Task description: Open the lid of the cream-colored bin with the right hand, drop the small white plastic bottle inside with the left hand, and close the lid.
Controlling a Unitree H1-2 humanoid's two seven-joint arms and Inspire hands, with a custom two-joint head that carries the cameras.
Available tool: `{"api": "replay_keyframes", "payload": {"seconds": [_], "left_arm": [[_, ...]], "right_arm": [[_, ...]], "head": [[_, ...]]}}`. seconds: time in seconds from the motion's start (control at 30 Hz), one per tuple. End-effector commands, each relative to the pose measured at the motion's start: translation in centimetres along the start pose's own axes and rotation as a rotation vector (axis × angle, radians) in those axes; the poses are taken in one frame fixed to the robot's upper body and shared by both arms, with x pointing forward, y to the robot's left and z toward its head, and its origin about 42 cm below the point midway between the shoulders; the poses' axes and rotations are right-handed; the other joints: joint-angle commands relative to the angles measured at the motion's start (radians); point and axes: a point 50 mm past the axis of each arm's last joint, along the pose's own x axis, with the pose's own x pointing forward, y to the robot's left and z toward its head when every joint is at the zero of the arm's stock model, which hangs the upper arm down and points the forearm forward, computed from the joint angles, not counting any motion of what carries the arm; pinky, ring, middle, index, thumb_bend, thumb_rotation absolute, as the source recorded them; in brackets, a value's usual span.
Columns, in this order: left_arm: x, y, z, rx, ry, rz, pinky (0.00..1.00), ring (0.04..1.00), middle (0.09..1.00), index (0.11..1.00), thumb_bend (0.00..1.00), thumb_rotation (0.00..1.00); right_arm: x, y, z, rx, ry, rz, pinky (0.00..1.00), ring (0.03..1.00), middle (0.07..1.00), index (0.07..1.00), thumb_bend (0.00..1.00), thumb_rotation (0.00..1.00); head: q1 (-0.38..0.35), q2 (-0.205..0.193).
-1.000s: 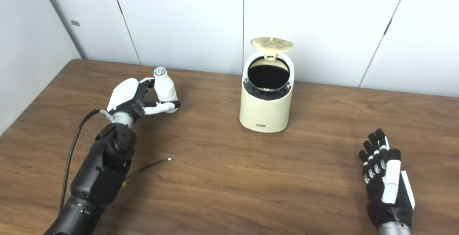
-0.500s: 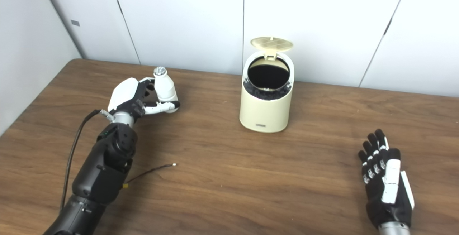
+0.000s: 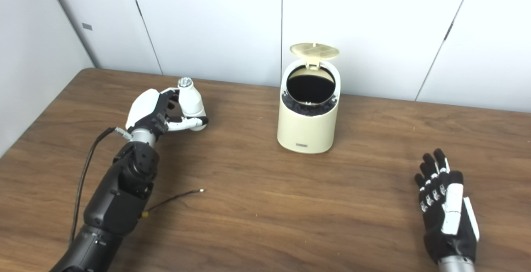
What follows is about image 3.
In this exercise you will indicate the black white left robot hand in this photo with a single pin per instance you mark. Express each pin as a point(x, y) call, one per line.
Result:
point(143, 108)

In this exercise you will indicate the small white plastic bottle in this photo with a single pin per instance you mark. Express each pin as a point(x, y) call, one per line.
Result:
point(191, 100)

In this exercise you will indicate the black bin liner bag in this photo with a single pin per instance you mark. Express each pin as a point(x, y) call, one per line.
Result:
point(309, 87)

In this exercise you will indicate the cream round bin lid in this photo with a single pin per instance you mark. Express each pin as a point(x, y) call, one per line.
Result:
point(314, 50)

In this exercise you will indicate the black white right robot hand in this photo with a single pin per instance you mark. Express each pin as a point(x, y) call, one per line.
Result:
point(452, 214)

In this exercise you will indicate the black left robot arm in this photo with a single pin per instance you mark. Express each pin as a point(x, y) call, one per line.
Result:
point(116, 201)

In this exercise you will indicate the cream-colored round bin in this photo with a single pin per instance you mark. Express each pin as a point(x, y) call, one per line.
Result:
point(305, 131)

